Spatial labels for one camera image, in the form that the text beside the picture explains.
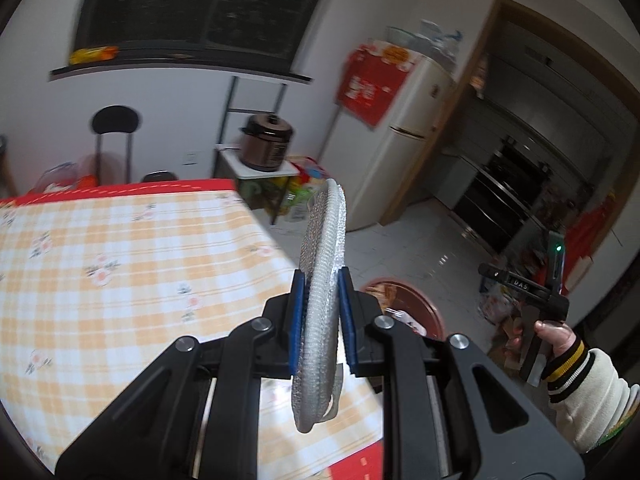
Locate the white foam net sleeve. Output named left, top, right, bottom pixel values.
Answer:
left=290, top=178, right=348, bottom=435

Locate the clear glassware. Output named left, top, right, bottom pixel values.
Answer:
left=385, top=19, right=463, bottom=73

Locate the black window sill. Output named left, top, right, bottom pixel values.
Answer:
left=49, top=52, right=313, bottom=85

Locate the brown electric pressure cooker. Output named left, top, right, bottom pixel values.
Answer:
left=238, top=113, right=294, bottom=173

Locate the white-top black frame rack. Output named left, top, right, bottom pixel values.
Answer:
left=216, top=76, right=301, bottom=226

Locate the brown round trash bin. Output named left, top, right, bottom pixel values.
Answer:
left=359, top=280, right=445, bottom=341

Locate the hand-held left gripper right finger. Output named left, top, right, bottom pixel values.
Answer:
left=336, top=267, right=586, bottom=480

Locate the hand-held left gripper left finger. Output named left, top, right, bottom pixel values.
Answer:
left=55, top=269, right=308, bottom=480

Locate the black built-in oven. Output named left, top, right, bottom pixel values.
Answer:
left=452, top=135, right=553, bottom=253

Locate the yellow orange snack packet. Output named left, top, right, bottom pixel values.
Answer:
left=69, top=46, right=120, bottom=66

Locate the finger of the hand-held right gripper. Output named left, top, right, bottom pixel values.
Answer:
left=477, top=264, right=512, bottom=287

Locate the person's right hand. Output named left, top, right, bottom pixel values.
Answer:
left=533, top=321, right=577, bottom=359

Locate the colourful shopping bag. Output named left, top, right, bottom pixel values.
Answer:
left=280, top=156, right=333, bottom=223

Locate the red printed cloth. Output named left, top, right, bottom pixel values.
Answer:
left=336, top=45, right=418, bottom=131

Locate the person's right forearm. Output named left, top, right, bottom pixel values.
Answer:
left=545, top=337, right=640, bottom=456

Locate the cream refrigerator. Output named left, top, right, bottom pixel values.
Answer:
left=320, top=52, right=456, bottom=233

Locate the black round-back chair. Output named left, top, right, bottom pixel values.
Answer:
left=91, top=105, right=143, bottom=185

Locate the wooden door frame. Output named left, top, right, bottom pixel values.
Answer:
left=379, top=0, right=640, bottom=228

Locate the dark window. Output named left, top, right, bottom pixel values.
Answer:
left=75, top=0, right=341, bottom=73

